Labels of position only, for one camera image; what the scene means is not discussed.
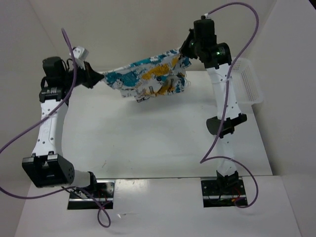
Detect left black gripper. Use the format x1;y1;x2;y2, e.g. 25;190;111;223
62;60;104;89

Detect white teal yellow patterned shorts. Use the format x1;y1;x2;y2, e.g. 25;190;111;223
103;48;191;103

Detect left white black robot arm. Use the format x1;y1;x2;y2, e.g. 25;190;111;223
22;56;104;188

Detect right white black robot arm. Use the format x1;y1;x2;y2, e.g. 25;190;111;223
180;16;247;195

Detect white perforated plastic basket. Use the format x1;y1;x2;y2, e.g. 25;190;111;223
231;57;264;105

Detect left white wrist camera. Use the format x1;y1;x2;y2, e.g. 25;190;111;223
73;46;89;61

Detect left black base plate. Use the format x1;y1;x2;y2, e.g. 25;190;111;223
67;179;115;210

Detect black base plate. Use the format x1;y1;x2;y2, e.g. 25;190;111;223
67;179;115;210
200;177;248;208

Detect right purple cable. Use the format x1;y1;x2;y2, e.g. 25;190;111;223
199;1;260;210

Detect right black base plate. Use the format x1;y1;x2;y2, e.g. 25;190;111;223
200;177;248;208

